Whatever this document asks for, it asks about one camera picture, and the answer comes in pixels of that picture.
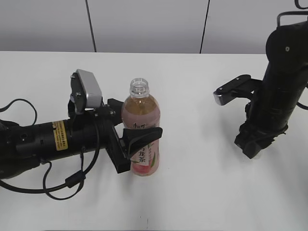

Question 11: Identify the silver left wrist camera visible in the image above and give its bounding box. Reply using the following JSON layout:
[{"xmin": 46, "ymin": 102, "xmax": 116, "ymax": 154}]
[{"xmin": 70, "ymin": 69, "xmax": 102, "ymax": 115}]

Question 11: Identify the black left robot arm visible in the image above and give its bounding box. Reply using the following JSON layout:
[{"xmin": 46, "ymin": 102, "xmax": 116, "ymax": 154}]
[{"xmin": 0, "ymin": 99, "xmax": 163, "ymax": 179}]

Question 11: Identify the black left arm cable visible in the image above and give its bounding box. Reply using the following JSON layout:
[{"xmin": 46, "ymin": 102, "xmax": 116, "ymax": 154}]
[{"xmin": 0, "ymin": 98, "xmax": 99, "ymax": 200}]

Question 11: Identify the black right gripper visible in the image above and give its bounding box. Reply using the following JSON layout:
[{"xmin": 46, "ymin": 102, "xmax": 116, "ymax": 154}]
[{"xmin": 234, "ymin": 98, "xmax": 288, "ymax": 159}]

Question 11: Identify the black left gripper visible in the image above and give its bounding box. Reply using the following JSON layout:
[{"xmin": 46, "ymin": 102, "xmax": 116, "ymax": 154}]
[{"xmin": 67, "ymin": 98, "xmax": 163, "ymax": 174}]

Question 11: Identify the pink peach tea bottle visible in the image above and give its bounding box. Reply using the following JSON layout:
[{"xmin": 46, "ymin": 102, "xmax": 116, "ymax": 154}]
[{"xmin": 122, "ymin": 78, "xmax": 160, "ymax": 176}]

